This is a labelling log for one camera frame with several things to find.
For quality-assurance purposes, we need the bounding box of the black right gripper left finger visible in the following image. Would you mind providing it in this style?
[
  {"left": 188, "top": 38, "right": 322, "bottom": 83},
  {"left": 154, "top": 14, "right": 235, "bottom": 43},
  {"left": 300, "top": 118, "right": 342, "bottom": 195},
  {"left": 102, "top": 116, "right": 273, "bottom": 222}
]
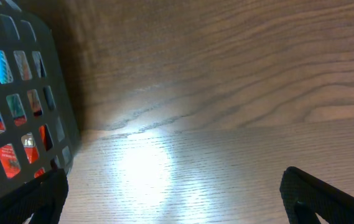
[{"left": 0, "top": 169, "right": 68, "bottom": 224}]

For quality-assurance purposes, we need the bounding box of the grey plastic lattice basket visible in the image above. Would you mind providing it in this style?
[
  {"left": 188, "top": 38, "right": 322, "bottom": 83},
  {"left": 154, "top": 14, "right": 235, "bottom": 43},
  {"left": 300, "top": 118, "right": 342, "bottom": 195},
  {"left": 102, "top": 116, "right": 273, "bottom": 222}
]
[{"left": 0, "top": 1, "right": 81, "bottom": 198}]

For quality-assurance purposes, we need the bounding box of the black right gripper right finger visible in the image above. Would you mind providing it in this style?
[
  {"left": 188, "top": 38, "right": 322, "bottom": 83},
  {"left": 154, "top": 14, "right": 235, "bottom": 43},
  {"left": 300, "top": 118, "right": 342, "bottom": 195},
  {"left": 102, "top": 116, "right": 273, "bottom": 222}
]
[{"left": 279, "top": 167, "right": 354, "bottom": 223}]

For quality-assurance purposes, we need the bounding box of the orange spaghetti packet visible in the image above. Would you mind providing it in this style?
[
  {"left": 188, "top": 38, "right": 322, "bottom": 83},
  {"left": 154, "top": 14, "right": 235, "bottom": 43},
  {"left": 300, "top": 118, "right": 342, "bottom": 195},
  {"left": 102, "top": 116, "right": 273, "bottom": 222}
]
[{"left": 0, "top": 90, "right": 55, "bottom": 180}]

